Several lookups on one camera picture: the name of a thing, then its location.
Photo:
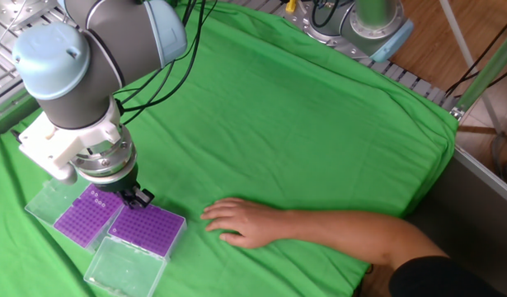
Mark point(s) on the purple pipette tip box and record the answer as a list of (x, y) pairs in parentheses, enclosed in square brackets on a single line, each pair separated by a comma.
[(88, 216), (148, 229)]

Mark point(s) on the small yellow object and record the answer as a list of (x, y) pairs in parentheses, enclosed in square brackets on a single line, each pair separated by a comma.
[(291, 5)]

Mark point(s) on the black shirt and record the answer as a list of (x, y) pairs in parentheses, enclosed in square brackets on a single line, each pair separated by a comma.
[(442, 280)]

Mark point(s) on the bare human hand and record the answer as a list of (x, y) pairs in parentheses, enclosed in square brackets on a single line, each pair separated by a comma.
[(249, 222)]

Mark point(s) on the white wrist mounting bracket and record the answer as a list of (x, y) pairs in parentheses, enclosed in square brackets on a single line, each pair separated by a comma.
[(47, 148)]

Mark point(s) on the green table cloth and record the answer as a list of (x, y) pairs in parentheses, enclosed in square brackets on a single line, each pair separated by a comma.
[(298, 136)]

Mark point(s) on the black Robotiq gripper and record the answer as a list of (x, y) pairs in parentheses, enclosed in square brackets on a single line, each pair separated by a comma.
[(117, 183)]

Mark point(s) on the bare human forearm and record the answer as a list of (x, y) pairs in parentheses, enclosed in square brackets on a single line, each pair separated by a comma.
[(348, 235)]

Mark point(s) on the green frame post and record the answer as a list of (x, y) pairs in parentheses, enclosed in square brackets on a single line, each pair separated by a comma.
[(484, 73)]

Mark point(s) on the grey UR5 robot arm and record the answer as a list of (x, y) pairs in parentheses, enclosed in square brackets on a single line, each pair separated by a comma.
[(71, 107)]

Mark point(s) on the aluminium mounting plate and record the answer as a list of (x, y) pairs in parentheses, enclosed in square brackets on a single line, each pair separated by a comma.
[(26, 10)]

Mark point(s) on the white slanted pole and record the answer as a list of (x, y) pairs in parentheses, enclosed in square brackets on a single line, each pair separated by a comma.
[(463, 50)]

